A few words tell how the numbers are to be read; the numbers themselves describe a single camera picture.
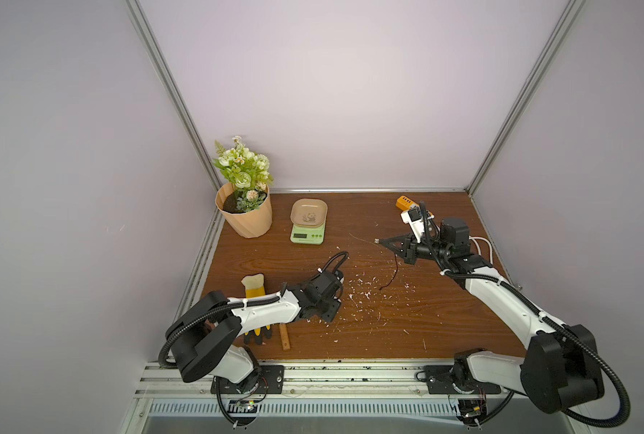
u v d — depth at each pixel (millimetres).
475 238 1034
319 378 756
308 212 1094
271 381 730
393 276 948
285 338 792
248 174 895
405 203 1137
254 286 882
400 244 719
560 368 397
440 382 726
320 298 672
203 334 432
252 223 956
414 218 691
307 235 1034
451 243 630
